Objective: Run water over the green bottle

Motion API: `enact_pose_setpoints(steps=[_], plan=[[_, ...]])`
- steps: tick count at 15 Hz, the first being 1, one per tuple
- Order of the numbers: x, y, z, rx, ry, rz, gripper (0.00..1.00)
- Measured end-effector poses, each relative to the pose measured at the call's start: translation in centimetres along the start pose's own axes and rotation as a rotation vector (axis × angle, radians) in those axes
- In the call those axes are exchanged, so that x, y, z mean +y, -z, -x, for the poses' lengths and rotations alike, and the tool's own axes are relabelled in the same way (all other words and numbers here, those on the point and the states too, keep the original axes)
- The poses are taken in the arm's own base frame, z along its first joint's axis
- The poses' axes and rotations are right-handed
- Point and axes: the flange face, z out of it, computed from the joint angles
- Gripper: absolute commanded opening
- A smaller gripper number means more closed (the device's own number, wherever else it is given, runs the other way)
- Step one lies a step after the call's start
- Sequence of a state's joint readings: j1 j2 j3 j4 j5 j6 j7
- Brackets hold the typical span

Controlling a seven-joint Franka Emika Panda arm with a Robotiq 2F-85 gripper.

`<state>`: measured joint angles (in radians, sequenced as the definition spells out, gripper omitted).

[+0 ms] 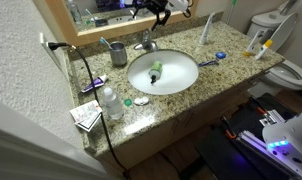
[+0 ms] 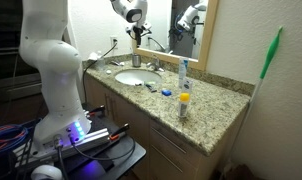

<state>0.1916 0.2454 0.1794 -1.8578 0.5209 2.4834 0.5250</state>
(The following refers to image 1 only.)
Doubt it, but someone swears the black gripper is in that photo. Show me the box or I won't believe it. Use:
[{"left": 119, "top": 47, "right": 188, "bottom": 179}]
[{"left": 145, "top": 0, "right": 172, "bottom": 32}]

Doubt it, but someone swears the chrome faucet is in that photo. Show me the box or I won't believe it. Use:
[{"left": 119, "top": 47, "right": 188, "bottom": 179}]
[{"left": 133, "top": 29, "right": 159, "bottom": 53}]

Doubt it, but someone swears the green soap bottle black pump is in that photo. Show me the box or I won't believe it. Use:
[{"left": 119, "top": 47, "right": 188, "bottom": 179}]
[{"left": 148, "top": 60, "right": 164, "bottom": 85}]

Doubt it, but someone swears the clear plastic bottle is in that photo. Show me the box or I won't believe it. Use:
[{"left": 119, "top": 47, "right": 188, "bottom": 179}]
[{"left": 101, "top": 87, "right": 125, "bottom": 121}]

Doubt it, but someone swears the wooden framed mirror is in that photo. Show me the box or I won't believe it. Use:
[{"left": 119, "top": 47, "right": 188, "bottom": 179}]
[{"left": 45, "top": 0, "right": 199, "bottom": 48}]

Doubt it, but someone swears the stainless steel tumbler cup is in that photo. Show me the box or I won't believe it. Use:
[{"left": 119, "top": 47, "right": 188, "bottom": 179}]
[{"left": 109, "top": 41, "right": 129, "bottom": 68}]

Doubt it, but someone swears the white oval sink basin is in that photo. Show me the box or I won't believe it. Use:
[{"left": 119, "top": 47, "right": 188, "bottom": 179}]
[{"left": 126, "top": 49, "right": 200, "bottom": 97}]

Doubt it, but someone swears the blue white toothbrush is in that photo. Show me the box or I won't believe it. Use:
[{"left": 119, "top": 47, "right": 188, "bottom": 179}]
[{"left": 99, "top": 37, "right": 114, "bottom": 52}]

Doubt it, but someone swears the white contact lens case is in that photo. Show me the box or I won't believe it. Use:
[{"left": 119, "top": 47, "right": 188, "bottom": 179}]
[{"left": 133, "top": 96, "right": 150, "bottom": 107}]

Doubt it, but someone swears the purple toothpaste tube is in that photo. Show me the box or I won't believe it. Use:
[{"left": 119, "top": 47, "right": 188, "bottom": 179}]
[{"left": 80, "top": 73, "right": 109, "bottom": 94}]

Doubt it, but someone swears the white tube yellow cap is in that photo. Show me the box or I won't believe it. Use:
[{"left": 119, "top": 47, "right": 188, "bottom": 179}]
[{"left": 254, "top": 38, "right": 274, "bottom": 61}]

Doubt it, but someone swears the wooden vanity cabinet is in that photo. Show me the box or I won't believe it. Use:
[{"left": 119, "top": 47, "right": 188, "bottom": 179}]
[{"left": 90, "top": 66, "right": 285, "bottom": 176}]

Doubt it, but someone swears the white paper packet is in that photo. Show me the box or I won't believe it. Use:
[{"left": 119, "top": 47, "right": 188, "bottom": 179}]
[{"left": 69, "top": 99, "right": 103, "bottom": 125}]

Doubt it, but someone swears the black edged white card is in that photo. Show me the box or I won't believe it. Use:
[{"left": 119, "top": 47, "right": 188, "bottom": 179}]
[{"left": 74, "top": 113, "right": 103, "bottom": 134}]

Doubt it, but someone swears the black orange clamp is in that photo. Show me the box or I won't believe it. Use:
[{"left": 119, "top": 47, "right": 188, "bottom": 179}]
[
  {"left": 256, "top": 106, "right": 269, "bottom": 117},
  {"left": 221, "top": 116, "right": 238, "bottom": 141}
]

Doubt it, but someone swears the white toilet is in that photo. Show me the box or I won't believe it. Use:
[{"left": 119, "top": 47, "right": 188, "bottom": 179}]
[{"left": 245, "top": 0, "right": 302, "bottom": 98}]

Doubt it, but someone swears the black robot cart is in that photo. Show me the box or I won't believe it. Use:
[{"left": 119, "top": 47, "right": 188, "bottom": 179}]
[{"left": 194, "top": 93, "right": 302, "bottom": 180}]

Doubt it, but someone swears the white door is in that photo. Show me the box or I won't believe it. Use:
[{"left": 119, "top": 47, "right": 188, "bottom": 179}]
[{"left": 0, "top": 96, "right": 110, "bottom": 180}]

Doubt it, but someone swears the green white mop handle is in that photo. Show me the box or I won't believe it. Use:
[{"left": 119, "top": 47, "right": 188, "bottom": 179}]
[{"left": 225, "top": 0, "right": 238, "bottom": 26}]

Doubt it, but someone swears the black power cable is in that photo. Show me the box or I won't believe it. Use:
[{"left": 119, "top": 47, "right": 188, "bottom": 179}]
[{"left": 45, "top": 42, "right": 132, "bottom": 180}]

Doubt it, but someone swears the white wall outlet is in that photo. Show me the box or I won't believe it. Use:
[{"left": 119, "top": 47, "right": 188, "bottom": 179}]
[{"left": 39, "top": 32, "right": 67, "bottom": 73}]

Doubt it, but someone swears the aluminum base rail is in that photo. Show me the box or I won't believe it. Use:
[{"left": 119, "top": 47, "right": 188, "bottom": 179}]
[{"left": 236, "top": 109, "right": 292, "bottom": 168}]

